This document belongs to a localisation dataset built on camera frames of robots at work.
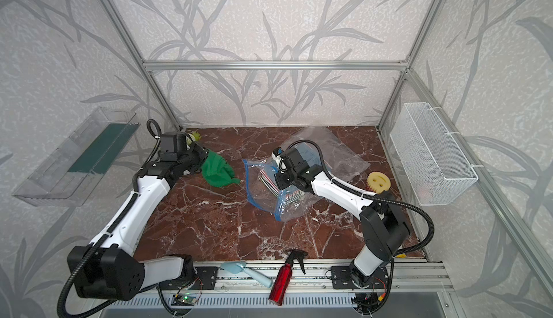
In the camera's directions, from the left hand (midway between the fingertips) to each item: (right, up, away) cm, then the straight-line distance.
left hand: (209, 148), depth 80 cm
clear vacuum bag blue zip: (+54, -6, +25) cm, 60 cm away
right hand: (+25, -11, +6) cm, 28 cm away
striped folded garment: (+20, -15, +16) cm, 30 cm away
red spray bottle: (+27, -46, -10) cm, 54 cm away
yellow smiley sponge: (+70, -16, +16) cm, 74 cm away
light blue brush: (+11, -42, -5) cm, 44 cm away
